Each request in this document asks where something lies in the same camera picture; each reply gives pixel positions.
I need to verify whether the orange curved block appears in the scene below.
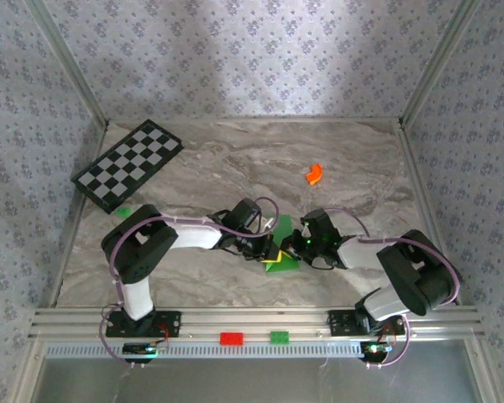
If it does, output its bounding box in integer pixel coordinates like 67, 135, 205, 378
305, 162, 323, 186

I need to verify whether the black and grey checkerboard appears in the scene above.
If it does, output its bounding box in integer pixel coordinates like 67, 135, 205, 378
70, 118, 185, 216

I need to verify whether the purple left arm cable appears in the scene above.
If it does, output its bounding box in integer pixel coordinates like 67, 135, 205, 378
98, 196, 281, 370

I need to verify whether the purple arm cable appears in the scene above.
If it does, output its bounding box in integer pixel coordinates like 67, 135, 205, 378
323, 207, 462, 370
98, 196, 281, 370

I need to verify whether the wide aluminium mounting rail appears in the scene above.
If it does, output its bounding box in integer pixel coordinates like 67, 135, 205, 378
28, 306, 486, 342

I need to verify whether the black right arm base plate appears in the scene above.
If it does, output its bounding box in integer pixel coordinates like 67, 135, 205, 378
328, 309, 406, 338

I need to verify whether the aluminium frame profile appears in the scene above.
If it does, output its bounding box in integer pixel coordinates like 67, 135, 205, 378
396, 123, 463, 306
24, 0, 111, 129
108, 115, 401, 124
397, 0, 486, 129
45, 123, 110, 310

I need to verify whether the grey slotted cable duct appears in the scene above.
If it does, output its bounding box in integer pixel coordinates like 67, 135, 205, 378
44, 340, 365, 360

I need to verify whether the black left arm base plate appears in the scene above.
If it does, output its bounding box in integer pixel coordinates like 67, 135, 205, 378
105, 309, 181, 339

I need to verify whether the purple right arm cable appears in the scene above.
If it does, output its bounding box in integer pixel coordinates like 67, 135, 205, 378
323, 207, 462, 370

